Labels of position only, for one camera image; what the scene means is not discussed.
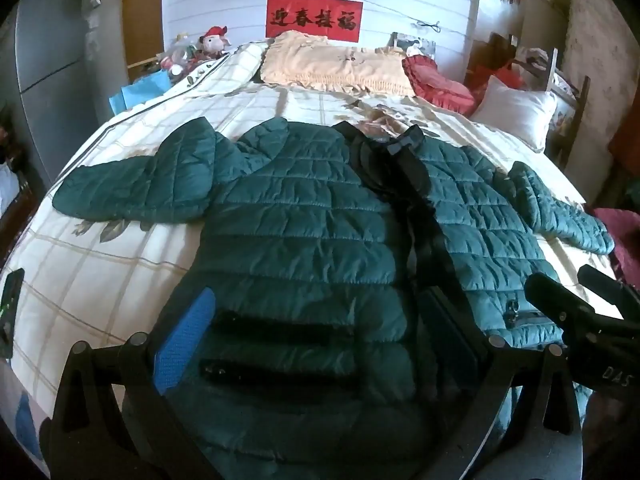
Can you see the dark flat device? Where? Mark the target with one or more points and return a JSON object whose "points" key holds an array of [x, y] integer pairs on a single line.
{"points": [[11, 310]]}

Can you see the red clothes on chair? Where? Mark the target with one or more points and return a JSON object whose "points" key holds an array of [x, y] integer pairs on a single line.
{"points": [[495, 60]]}

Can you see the person's right forearm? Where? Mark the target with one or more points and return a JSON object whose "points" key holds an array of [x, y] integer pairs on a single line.
{"points": [[612, 435]]}

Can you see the peach fringed pillow cover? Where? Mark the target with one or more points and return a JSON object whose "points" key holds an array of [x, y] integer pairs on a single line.
{"points": [[320, 65]]}

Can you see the red wall banner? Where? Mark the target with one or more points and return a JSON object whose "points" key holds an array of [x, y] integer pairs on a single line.
{"points": [[314, 19]]}

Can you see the photo at headboard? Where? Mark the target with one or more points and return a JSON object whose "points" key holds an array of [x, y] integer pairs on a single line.
{"points": [[415, 45]]}

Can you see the red and white stuffed toy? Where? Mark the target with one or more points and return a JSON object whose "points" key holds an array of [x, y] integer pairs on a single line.
{"points": [[215, 40]]}

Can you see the grey refrigerator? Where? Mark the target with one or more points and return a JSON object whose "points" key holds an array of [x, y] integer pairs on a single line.
{"points": [[50, 60]]}

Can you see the wooden door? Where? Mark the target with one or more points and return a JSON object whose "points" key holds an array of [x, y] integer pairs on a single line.
{"points": [[142, 20]]}

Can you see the pile of small toys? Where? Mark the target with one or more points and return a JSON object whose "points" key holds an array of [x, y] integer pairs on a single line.
{"points": [[177, 57]]}

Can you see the red ruffled pillow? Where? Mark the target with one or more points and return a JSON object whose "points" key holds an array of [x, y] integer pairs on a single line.
{"points": [[440, 82]]}

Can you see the wooden chair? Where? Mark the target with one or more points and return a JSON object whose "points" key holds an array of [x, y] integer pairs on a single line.
{"points": [[567, 105]]}

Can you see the white checked floral quilt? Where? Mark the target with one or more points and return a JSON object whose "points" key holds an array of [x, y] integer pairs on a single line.
{"points": [[100, 270]]}

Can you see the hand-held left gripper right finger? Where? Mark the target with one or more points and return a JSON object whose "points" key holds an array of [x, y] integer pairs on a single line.
{"points": [[455, 330]]}

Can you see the white pillow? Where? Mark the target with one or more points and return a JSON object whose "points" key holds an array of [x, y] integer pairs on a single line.
{"points": [[515, 110]]}

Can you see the maroon cloth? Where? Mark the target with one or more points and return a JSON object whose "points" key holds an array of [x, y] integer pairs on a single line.
{"points": [[620, 240]]}

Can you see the green quilted puffer jacket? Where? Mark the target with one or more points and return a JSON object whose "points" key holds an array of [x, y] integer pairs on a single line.
{"points": [[310, 220]]}

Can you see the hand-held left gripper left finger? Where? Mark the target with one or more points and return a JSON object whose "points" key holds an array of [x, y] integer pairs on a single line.
{"points": [[185, 345]]}

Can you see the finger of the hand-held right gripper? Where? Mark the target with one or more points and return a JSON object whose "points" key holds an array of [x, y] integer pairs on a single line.
{"points": [[610, 287], [557, 297]]}

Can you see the blue paper bag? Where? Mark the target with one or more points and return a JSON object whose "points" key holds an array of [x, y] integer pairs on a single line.
{"points": [[142, 91]]}

